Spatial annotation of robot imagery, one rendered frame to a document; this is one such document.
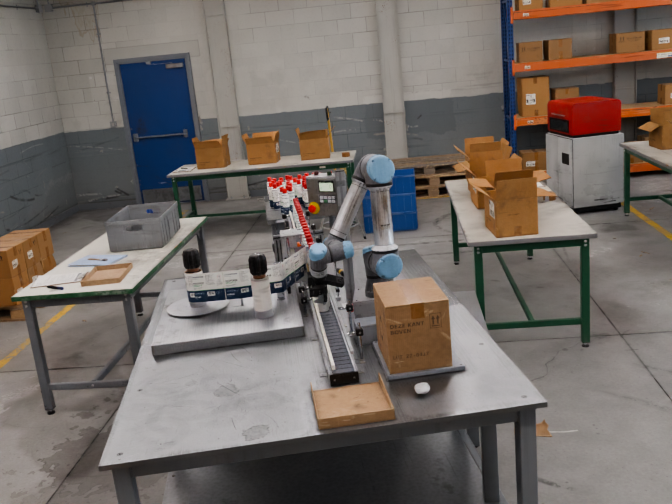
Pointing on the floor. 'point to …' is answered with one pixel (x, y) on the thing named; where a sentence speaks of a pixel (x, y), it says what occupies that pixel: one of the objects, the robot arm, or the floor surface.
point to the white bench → (143, 261)
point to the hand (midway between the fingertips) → (325, 302)
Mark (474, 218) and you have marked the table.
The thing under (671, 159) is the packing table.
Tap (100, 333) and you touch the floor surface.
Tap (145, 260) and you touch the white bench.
